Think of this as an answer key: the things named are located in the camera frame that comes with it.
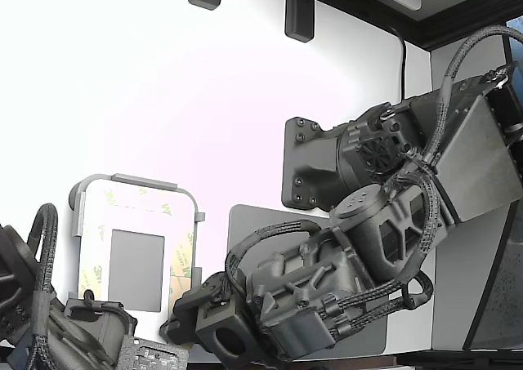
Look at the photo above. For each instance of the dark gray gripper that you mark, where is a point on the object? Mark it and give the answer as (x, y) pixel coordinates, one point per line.
(102, 325)
(294, 288)

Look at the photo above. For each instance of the adhesive tape sheet with liner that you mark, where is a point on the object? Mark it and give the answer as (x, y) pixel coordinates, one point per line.
(98, 255)

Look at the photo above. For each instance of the gray plastic holder frame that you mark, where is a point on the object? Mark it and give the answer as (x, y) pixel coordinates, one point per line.
(139, 180)

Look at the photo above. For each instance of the dark gray robot arm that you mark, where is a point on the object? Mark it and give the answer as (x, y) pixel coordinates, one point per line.
(16, 272)
(470, 174)

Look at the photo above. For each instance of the gray flat plate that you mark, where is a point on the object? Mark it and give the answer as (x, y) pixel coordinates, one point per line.
(261, 214)

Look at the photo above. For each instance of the dark speckled panel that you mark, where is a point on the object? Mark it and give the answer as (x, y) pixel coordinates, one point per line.
(502, 304)

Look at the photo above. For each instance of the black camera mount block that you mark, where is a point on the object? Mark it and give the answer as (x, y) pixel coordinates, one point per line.
(212, 317)

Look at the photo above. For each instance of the black frame rail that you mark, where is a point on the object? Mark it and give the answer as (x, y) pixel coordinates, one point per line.
(449, 23)

